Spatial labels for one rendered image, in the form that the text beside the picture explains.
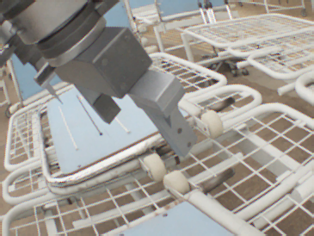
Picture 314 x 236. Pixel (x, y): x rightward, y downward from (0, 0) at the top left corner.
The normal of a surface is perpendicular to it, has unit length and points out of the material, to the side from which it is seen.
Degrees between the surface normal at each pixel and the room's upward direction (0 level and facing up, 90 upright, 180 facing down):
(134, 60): 97
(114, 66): 97
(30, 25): 114
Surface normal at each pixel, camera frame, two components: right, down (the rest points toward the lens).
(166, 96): 0.65, 0.25
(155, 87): -0.47, -0.61
